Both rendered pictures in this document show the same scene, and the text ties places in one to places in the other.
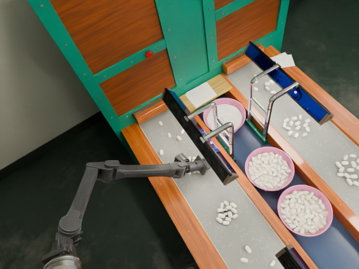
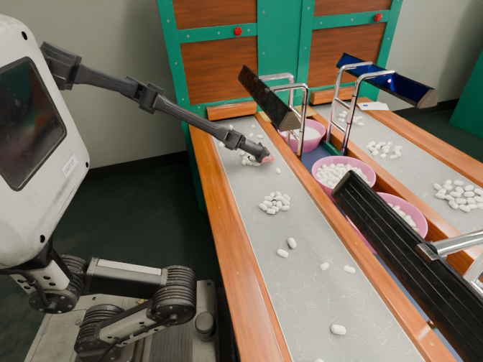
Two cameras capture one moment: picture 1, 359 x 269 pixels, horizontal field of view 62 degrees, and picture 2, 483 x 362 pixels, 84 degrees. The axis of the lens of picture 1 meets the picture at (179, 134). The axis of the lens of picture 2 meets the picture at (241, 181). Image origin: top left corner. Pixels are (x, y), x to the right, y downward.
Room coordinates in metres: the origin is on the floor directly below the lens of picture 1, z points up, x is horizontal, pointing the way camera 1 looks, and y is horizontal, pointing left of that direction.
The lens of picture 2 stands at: (-0.37, -0.04, 1.49)
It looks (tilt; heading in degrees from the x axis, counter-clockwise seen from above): 38 degrees down; 4
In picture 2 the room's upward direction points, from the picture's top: 4 degrees counter-clockwise
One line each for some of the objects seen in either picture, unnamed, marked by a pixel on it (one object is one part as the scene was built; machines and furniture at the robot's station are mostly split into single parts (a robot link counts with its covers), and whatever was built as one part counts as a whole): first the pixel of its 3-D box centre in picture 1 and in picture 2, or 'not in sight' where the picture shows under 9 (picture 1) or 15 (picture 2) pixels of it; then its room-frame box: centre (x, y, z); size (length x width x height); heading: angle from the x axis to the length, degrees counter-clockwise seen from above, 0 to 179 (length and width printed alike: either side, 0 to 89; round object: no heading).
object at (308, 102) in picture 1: (285, 78); (378, 75); (0.94, -0.62, 1.08); 0.62 x 0.08 x 0.07; 16
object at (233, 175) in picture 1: (195, 131); (262, 91); (0.79, -0.08, 1.08); 0.62 x 0.08 x 0.07; 16
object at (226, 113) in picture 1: (224, 119); (300, 138); (1.03, -0.31, 0.71); 0.22 x 0.22 x 0.06
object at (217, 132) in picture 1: (211, 140); (279, 126); (0.80, -0.16, 0.90); 0.20 x 0.19 x 0.45; 16
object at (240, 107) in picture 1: (224, 118); (300, 136); (1.03, -0.31, 0.72); 0.27 x 0.27 x 0.10
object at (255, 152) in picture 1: (268, 171); (341, 180); (0.60, -0.43, 0.72); 0.27 x 0.27 x 0.10
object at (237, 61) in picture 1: (243, 58); (333, 94); (1.38, -0.56, 0.83); 0.30 x 0.06 x 0.07; 106
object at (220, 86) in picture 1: (205, 92); (286, 113); (1.23, -0.25, 0.77); 0.33 x 0.15 x 0.01; 106
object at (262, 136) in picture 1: (270, 105); (355, 114); (0.91, -0.55, 0.90); 0.20 x 0.19 x 0.45; 16
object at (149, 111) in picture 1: (156, 107); (231, 109); (1.19, 0.09, 0.83); 0.30 x 0.06 x 0.07; 106
